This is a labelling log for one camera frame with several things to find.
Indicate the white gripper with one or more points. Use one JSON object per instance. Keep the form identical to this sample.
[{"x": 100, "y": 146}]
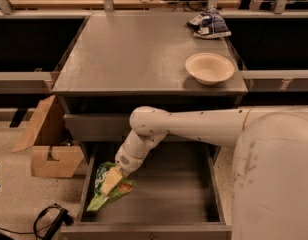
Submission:
[{"x": 127, "y": 161}]

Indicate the green rice chip bag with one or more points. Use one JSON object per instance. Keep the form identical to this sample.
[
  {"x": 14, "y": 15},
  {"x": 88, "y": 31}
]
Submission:
[{"x": 121, "y": 190}]

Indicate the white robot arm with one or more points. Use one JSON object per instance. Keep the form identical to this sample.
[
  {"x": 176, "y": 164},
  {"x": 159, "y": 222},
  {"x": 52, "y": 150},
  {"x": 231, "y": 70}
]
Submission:
[{"x": 270, "y": 162}]

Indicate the grey top drawer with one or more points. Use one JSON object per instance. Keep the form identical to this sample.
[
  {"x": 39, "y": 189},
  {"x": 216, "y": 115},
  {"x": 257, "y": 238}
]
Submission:
[{"x": 116, "y": 127}]

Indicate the open grey middle drawer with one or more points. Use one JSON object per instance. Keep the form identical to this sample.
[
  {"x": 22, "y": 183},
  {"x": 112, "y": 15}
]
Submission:
[{"x": 175, "y": 198}]

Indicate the grey drawer cabinet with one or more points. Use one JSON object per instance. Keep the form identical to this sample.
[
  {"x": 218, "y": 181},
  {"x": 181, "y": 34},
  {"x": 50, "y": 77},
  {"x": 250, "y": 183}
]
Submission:
[{"x": 126, "y": 59}]

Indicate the cardboard box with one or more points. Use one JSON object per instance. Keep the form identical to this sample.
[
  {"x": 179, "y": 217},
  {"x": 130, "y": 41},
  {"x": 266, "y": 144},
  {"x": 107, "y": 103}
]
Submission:
[{"x": 52, "y": 154}]

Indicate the white bowl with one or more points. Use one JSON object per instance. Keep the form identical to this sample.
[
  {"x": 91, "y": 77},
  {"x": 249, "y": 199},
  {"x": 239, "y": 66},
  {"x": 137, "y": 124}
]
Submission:
[{"x": 209, "y": 68}]

